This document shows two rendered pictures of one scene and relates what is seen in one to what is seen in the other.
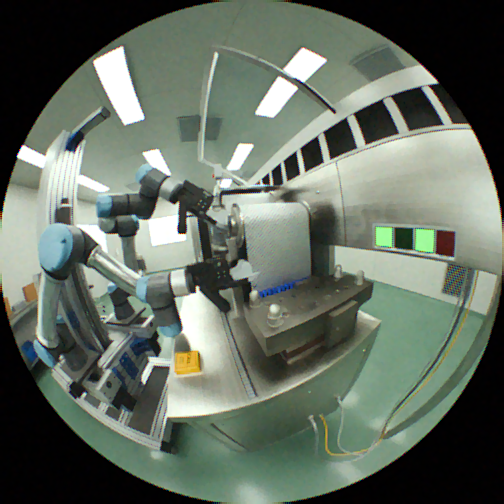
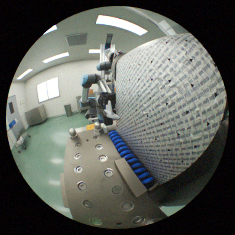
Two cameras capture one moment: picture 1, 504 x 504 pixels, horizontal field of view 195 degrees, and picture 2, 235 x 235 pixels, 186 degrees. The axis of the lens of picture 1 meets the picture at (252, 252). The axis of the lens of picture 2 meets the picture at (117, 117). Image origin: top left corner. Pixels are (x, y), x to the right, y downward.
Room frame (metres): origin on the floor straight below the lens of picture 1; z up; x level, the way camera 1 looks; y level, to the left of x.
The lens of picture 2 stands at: (0.40, -0.20, 1.19)
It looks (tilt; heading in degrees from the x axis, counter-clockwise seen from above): 26 degrees down; 83
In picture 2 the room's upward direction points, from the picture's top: straight up
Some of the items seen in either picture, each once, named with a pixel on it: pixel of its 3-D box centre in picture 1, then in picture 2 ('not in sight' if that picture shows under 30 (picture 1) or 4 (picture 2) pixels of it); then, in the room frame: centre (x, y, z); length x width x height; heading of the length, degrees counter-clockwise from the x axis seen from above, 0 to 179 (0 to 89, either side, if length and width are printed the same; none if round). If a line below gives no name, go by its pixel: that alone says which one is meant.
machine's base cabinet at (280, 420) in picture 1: (232, 306); not in sight; (1.39, 0.28, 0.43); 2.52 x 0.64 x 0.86; 18
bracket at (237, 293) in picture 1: (231, 281); not in sight; (0.50, 0.09, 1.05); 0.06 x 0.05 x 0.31; 108
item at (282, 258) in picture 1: (283, 261); (139, 128); (0.46, -0.10, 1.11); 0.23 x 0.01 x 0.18; 108
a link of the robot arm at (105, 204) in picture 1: (107, 218); (114, 70); (0.46, 0.60, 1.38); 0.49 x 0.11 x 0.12; 58
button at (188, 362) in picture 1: (187, 362); (91, 127); (0.26, 0.21, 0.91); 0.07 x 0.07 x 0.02; 18
